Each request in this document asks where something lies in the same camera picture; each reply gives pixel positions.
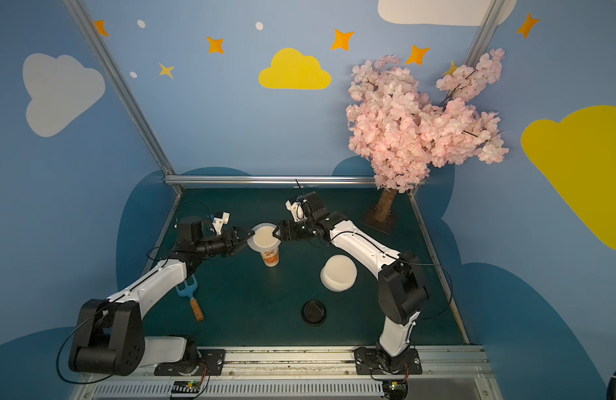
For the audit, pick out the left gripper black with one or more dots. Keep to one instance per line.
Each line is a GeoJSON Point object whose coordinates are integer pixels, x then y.
{"type": "Point", "coordinates": [235, 240]}

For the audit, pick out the green circuit board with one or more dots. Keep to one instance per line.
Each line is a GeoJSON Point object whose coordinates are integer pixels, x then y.
{"type": "Point", "coordinates": [185, 390]}

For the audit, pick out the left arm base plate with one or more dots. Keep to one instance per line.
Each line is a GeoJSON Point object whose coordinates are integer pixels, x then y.
{"type": "Point", "coordinates": [202, 361]}

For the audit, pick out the aluminium frame back bar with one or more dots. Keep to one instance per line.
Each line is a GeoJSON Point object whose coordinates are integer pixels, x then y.
{"type": "Point", "coordinates": [234, 181]}

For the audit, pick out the aluminium rail front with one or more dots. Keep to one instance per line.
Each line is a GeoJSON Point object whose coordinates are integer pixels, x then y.
{"type": "Point", "coordinates": [315, 372]}

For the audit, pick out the pink cherry blossom tree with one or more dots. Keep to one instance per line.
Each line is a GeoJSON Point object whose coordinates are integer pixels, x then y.
{"type": "Point", "coordinates": [403, 134]}

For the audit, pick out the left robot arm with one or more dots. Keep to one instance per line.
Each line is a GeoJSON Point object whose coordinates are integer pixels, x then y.
{"type": "Point", "coordinates": [109, 338]}

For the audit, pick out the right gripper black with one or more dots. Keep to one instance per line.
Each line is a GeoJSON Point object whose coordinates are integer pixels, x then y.
{"type": "Point", "coordinates": [290, 231]}

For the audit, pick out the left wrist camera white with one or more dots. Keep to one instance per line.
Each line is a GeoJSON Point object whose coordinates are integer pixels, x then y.
{"type": "Point", "coordinates": [219, 220]}

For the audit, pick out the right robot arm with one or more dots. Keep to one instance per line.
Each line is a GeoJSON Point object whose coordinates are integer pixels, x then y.
{"type": "Point", "coordinates": [402, 285]}

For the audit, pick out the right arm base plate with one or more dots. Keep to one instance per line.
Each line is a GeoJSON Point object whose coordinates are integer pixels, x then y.
{"type": "Point", "coordinates": [373, 361]}

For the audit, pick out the paper milk tea cup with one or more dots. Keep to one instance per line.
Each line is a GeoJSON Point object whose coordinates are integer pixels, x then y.
{"type": "Point", "coordinates": [271, 258]}

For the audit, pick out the black plastic cup lid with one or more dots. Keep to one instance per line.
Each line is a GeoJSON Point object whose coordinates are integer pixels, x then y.
{"type": "Point", "coordinates": [314, 313]}

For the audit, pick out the blue fork wooden handle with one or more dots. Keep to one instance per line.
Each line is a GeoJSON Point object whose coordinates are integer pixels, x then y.
{"type": "Point", "coordinates": [187, 289]}

